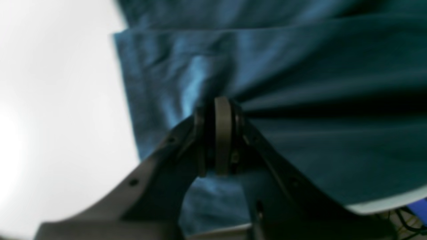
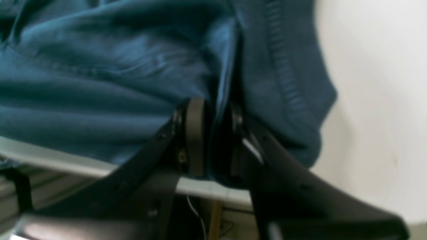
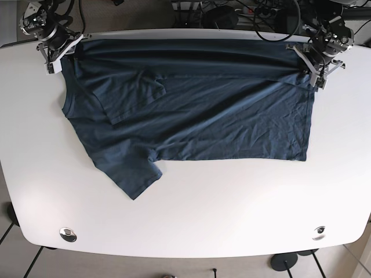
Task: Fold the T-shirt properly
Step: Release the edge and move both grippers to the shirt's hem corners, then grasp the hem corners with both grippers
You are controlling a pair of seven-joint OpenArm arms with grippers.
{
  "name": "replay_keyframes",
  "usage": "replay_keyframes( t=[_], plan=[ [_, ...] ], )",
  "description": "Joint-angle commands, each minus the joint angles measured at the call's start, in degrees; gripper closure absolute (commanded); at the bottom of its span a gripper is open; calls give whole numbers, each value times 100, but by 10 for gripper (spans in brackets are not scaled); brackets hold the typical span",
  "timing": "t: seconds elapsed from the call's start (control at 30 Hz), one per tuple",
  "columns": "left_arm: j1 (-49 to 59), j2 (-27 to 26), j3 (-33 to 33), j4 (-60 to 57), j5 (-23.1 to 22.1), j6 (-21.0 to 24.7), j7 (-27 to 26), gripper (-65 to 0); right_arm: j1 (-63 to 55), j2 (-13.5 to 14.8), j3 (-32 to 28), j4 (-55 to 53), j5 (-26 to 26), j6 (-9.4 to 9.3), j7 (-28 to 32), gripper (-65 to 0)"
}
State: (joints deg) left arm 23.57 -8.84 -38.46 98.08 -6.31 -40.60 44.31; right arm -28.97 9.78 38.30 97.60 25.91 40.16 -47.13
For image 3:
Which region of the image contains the left table grommet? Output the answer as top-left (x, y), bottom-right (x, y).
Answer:
top-left (59, 227), bottom-right (77, 243)

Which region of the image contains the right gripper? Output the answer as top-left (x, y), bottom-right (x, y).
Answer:
top-left (36, 27), bottom-right (91, 62)

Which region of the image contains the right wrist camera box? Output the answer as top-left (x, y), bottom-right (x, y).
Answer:
top-left (44, 59), bottom-right (62, 75)

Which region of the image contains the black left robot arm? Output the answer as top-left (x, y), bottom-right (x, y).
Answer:
top-left (253, 1), bottom-right (370, 89)

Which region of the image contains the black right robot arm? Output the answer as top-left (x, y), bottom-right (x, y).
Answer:
top-left (19, 1), bottom-right (86, 75)

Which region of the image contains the table grommet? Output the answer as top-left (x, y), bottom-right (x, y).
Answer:
top-left (311, 226), bottom-right (326, 241)
top-left (59, 227), bottom-right (77, 243)

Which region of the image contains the right table grommet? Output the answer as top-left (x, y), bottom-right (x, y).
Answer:
top-left (311, 226), bottom-right (326, 241)

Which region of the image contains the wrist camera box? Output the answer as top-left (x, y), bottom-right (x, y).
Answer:
top-left (310, 75), bottom-right (327, 90)
top-left (44, 59), bottom-right (62, 75)

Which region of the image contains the dark blue T-shirt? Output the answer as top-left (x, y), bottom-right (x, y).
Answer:
top-left (61, 39), bottom-right (317, 199)

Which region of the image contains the black round stand base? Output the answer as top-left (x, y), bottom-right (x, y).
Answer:
top-left (270, 253), bottom-right (298, 272)

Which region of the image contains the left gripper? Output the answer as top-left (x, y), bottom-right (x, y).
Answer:
top-left (285, 41), bottom-right (345, 81)

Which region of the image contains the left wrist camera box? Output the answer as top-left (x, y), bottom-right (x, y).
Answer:
top-left (310, 75), bottom-right (327, 90)

